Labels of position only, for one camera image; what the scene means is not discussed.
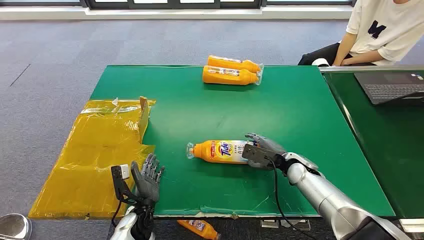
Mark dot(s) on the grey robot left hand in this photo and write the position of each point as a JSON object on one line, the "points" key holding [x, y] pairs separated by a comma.
{"points": [[148, 184]]}

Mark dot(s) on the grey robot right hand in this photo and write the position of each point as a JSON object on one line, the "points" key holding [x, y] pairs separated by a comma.
{"points": [[270, 145]]}

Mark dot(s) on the orange Tide detergent bottle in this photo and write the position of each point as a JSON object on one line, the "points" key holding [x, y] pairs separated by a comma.
{"points": [[218, 152]]}

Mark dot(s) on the person's right forearm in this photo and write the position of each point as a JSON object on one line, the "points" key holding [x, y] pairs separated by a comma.
{"points": [[342, 49]]}

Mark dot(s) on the person's left forearm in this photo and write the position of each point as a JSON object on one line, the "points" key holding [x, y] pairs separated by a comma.
{"points": [[364, 59]]}

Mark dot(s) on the orange bottle under table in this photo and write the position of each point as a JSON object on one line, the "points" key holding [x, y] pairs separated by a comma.
{"points": [[198, 228]]}

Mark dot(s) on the yellow taped cardboard sheet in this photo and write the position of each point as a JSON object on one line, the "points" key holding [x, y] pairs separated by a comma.
{"points": [[92, 159]]}

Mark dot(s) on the dark grey laptop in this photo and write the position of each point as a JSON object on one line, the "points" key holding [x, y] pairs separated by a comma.
{"points": [[391, 87]]}

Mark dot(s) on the shiny metal bin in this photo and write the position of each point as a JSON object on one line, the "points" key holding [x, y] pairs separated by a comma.
{"points": [[13, 228]]}

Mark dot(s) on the person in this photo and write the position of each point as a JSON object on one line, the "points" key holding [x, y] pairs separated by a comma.
{"points": [[381, 30]]}

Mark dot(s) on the white window sill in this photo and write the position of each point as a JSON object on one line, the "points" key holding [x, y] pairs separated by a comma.
{"points": [[165, 14]]}

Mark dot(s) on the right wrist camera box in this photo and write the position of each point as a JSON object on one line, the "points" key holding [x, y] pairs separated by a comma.
{"points": [[256, 153]]}

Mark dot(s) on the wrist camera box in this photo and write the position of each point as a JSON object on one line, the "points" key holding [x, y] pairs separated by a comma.
{"points": [[256, 153], [122, 180]]}

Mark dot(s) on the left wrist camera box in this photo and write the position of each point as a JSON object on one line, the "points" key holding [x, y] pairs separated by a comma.
{"points": [[122, 180]]}

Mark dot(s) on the metal table bracket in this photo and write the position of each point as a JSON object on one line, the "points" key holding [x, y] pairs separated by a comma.
{"points": [[269, 224]]}

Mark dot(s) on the silver table edge rail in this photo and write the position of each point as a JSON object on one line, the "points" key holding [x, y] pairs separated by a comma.
{"points": [[371, 68]]}

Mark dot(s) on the dark window frame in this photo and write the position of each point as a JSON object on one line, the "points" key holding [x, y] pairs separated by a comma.
{"points": [[165, 4]]}

